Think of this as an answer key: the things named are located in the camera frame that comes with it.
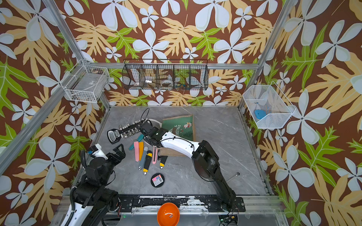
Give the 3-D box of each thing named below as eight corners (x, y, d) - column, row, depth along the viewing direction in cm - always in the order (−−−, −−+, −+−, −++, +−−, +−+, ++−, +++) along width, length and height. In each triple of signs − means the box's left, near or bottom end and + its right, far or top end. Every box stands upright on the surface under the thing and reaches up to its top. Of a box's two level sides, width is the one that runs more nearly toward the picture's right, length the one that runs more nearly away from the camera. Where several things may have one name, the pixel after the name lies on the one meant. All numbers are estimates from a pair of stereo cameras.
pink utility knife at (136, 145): (134, 161, 91) (133, 160, 89) (134, 143, 100) (134, 141, 98) (138, 161, 91) (138, 159, 90) (138, 142, 100) (138, 141, 99)
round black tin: (150, 187, 82) (149, 186, 80) (152, 174, 86) (151, 173, 84) (164, 187, 82) (163, 186, 80) (165, 174, 86) (164, 173, 85)
